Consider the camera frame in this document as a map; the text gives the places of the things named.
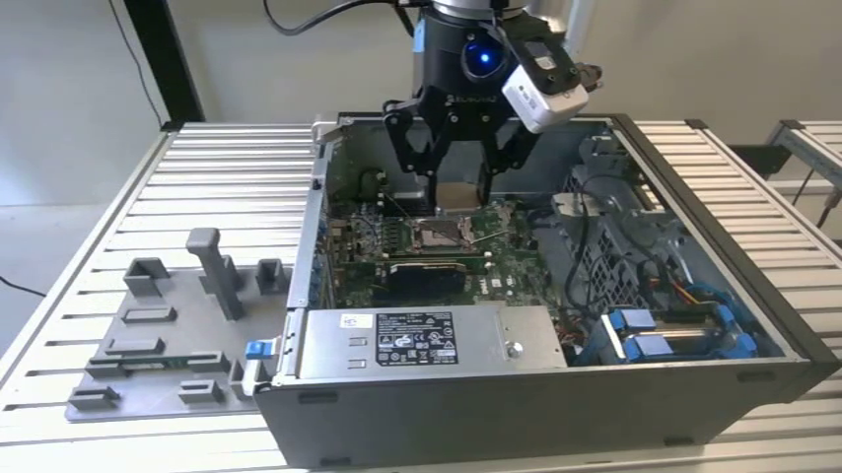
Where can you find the aluminium slatted side table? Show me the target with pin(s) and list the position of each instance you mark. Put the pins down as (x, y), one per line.
(808, 143)

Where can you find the blue-grey plastic drive cage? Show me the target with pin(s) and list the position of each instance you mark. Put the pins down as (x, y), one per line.
(611, 276)

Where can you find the green motherboard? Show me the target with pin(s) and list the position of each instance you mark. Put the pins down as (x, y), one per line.
(512, 246)

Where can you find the thin metal locking lever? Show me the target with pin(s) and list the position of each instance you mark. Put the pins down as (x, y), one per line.
(400, 207)

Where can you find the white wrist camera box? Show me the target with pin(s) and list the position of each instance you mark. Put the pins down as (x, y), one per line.
(545, 103)

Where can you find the CPU socket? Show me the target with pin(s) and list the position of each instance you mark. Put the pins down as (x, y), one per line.
(437, 236)

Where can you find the silver power supply unit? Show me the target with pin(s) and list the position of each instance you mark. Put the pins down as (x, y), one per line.
(328, 355)

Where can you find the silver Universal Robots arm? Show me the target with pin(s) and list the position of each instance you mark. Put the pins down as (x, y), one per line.
(545, 12)

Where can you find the black upright frame post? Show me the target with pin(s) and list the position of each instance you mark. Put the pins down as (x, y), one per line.
(166, 59)

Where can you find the black block between tables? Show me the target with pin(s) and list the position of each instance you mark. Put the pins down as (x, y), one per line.
(763, 157)

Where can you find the long black RAM slot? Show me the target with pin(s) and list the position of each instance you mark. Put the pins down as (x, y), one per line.
(433, 255)

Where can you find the small square CPU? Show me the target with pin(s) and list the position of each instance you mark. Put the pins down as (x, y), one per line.
(460, 197)

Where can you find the black graphics card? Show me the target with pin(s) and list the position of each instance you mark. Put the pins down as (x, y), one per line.
(424, 283)

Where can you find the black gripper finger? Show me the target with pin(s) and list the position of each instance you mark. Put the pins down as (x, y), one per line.
(413, 148)
(509, 153)

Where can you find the grey parts rack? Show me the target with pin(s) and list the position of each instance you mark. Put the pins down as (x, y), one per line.
(190, 315)

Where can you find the open black PC case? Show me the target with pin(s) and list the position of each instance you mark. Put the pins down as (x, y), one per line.
(460, 424)

